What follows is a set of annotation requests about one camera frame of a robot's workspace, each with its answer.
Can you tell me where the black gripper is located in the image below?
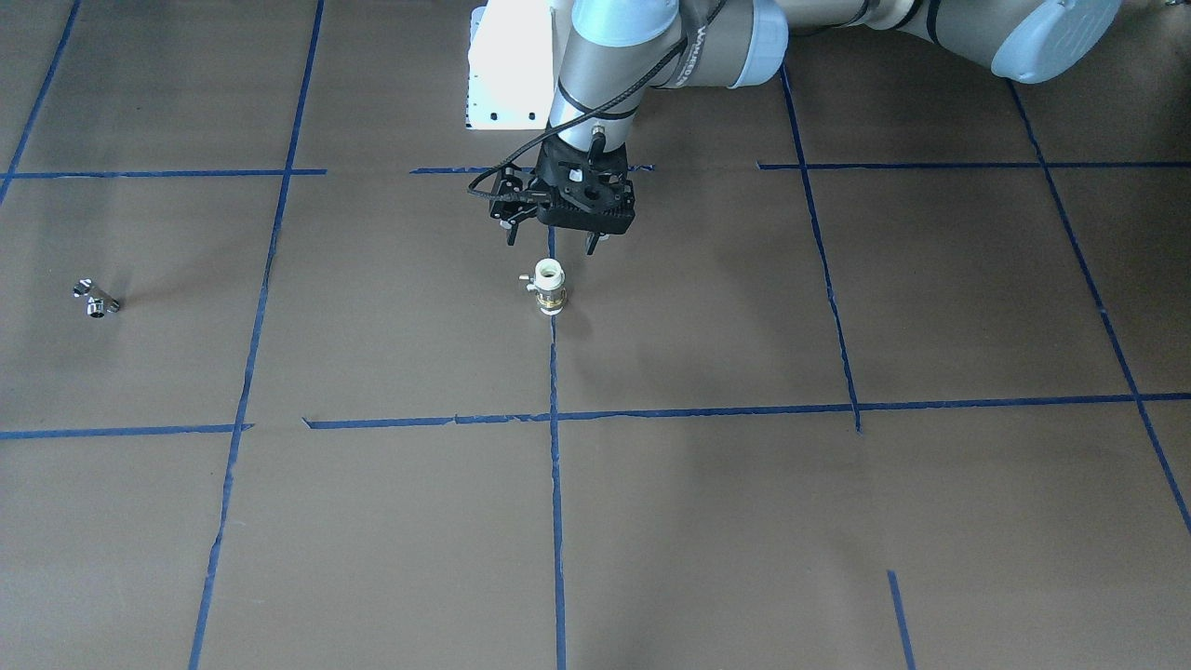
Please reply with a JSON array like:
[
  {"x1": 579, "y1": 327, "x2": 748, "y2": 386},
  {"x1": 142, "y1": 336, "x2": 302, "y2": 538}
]
[{"x1": 490, "y1": 137, "x2": 636, "y2": 256}]

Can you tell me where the white PPR brass valve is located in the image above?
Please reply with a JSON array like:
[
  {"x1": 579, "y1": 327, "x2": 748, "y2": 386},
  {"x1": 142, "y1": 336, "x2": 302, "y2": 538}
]
[{"x1": 518, "y1": 258, "x2": 567, "y2": 317}]

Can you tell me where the small metal valve handle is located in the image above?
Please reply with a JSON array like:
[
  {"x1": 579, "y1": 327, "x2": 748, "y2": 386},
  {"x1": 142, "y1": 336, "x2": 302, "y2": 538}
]
[{"x1": 73, "y1": 278, "x2": 121, "y2": 318}]

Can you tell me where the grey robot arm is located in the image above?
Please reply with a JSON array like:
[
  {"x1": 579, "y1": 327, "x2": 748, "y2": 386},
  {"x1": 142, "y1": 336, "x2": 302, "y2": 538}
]
[{"x1": 464, "y1": 1, "x2": 1120, "y2": 253}]

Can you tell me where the brown paper table mat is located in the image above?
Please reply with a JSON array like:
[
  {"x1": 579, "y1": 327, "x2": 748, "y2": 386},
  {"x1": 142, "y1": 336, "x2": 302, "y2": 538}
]
[{"x1": 4, "y1": 1, "x2": 1190, "y2": 669}]

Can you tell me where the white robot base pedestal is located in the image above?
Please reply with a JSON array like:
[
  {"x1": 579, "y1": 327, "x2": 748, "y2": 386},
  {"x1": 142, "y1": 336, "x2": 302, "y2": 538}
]
[{"x1": 464, "y1": 1, "x2": 573, "y2": 131}]

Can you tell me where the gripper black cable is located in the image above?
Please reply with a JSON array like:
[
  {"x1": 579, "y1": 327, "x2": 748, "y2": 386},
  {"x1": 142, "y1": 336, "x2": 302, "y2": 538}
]
[{"x1": 467, "y1": 0, "x2": 727, "y2": 206}]

